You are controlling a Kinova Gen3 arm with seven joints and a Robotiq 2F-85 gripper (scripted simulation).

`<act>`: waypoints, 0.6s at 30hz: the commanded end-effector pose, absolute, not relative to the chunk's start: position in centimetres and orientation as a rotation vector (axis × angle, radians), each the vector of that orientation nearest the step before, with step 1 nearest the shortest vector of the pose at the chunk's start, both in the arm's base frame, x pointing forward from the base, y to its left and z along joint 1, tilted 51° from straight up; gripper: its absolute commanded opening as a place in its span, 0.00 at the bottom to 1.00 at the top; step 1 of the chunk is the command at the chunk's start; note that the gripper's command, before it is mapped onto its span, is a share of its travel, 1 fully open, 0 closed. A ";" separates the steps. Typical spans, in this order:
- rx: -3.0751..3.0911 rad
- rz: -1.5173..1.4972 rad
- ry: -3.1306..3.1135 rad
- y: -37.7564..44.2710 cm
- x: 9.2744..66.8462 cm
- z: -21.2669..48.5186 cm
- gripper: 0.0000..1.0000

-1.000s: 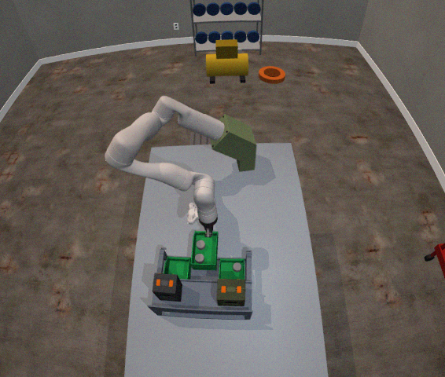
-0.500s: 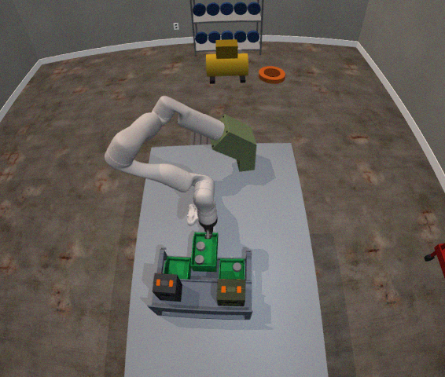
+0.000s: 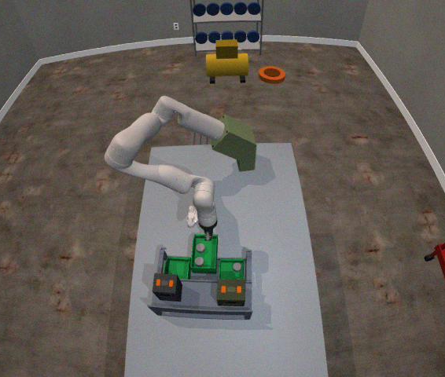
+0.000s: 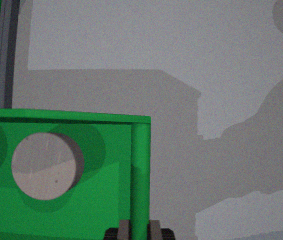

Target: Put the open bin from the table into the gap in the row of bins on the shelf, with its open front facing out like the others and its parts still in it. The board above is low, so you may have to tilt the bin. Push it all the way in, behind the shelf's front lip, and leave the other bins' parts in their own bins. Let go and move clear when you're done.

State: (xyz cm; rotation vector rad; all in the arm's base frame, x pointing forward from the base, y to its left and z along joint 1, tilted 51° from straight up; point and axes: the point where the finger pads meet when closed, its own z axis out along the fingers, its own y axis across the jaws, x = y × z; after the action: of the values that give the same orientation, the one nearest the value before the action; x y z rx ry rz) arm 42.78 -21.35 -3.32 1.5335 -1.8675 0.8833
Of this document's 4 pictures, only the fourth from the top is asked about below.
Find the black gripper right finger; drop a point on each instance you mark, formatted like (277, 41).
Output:
(155, 232)

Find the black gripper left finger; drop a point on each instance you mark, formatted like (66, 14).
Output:
(124, 232)

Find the grey round disc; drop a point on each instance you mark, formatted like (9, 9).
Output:
(45, 165)

